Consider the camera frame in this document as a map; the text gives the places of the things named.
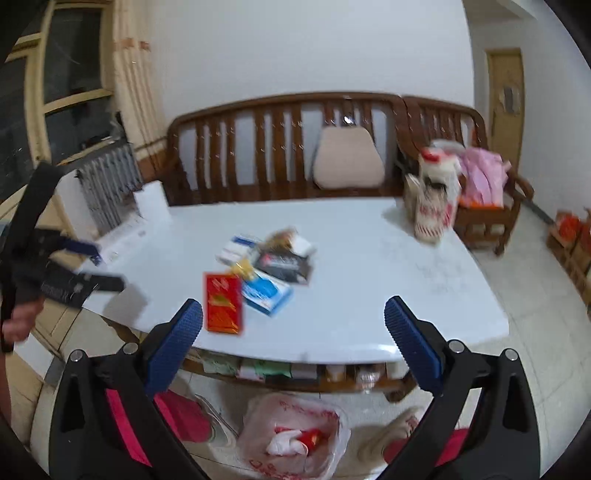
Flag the blue and white box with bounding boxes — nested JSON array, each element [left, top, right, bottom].
[[240, 270, 295, 318]]

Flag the red and white wrapper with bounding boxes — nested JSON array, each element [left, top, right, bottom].
[[266, 427, 325, 456]]

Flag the red box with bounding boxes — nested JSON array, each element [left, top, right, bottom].
[[204, 273, 245, 334]]

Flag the small white box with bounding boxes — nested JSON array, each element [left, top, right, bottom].
[[291, 235, 318, 257]]

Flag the black box with label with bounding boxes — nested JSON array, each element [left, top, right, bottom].
[[254, 249, 315, 285]]

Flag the beige curtain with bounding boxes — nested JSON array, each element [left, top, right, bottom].
[[112, 0, 168, 186]]

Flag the yellow wooden door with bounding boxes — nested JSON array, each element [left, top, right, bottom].
[[485, 48, 528, 172]]

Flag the stack of cardboard boxes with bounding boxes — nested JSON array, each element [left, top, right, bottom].
[[546, 210, 591, 306]]

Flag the white plastic bag red print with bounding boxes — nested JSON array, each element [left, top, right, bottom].
[[237, 392, 352, 479]]

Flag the beige cushion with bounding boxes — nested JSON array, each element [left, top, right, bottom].
[[312, 126, 387, 190]]

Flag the white box with blue stripe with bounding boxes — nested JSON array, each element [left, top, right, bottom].
[[217, 234, 262, 267]]

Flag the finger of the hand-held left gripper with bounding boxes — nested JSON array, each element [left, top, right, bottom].
[[48, 235, 103, 267], [78, 272, 127, 297]]

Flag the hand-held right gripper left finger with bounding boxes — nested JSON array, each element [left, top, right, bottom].
[[48, 298, 218, 480]]

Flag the upright white box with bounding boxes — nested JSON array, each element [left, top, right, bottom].
[[133, 180, 170, 232]]

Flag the grey radiator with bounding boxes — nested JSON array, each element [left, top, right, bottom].
[[76, 141, 145, 232]]

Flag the wooden armchair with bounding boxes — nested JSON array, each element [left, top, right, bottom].
[[401, 95, 535, 257]]

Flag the pink plastic bag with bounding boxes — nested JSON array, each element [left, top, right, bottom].
[[457, 148, 509, 209]]

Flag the long wooden bench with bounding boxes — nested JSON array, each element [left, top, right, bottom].
[[166, 92, 408, 207]]

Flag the long white box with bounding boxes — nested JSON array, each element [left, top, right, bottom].
[[93, 217, 149, 265]]

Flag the person's left hand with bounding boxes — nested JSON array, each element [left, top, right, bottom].
[[0, 295, 45, 345]]

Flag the yellow framed glass door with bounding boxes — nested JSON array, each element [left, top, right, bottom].
[[0, 0, 117, 197]]

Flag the brown snack packet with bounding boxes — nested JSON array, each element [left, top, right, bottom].
[[265, 227, 297, 251]]

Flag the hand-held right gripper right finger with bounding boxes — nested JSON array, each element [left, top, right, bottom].
[[381, 295, 541, 480]]

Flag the red and white paper bag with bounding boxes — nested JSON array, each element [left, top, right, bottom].
[[412, 147, 463, 244]]

